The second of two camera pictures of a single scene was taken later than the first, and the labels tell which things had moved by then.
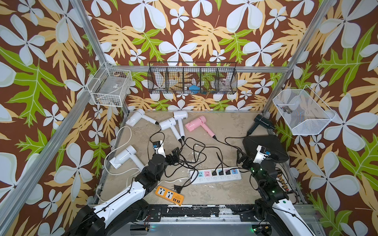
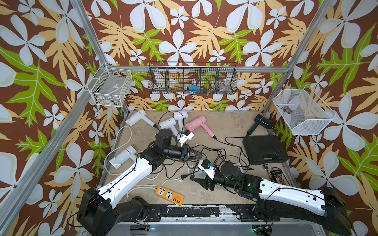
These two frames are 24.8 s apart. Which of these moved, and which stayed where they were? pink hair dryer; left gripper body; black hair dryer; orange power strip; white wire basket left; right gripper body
Moved: left gripper body; right gripper body
Stayed: white wire basket left; orange power strip; black hair dryer; pink hair dryer
